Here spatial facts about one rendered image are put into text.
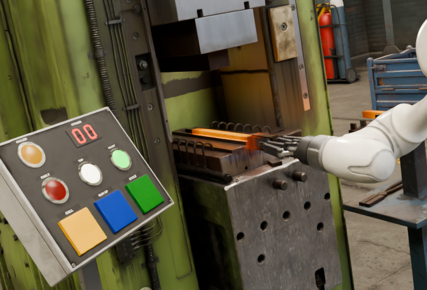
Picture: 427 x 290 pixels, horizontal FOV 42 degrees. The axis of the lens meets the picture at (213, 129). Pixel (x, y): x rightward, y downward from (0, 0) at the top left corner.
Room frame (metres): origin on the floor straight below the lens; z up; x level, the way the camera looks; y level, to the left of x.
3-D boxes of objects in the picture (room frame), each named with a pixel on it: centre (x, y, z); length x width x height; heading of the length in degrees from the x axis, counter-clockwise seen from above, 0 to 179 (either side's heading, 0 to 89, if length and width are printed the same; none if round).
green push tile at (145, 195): (1.18, 0.18, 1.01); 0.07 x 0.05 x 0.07; 148
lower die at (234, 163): (1.71, 0.03, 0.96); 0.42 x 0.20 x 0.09; 33
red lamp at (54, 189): (1.03, 0.32, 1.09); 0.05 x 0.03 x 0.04; 123
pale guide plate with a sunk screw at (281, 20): (1.82, -0.28, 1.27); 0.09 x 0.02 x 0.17; 123
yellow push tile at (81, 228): (1.01, 0.28, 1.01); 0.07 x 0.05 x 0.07; 148
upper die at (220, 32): (1.71, 0.03, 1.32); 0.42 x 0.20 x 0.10; 33
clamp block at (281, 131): (1.69, -0.20, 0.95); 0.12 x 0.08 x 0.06; 33
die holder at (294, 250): (1.75, -0.01, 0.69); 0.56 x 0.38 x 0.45; 33
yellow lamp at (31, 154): (1.06, 0.36, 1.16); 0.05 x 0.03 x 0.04; 123
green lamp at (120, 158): (1.20, 0.22, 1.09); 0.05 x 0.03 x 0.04; 123
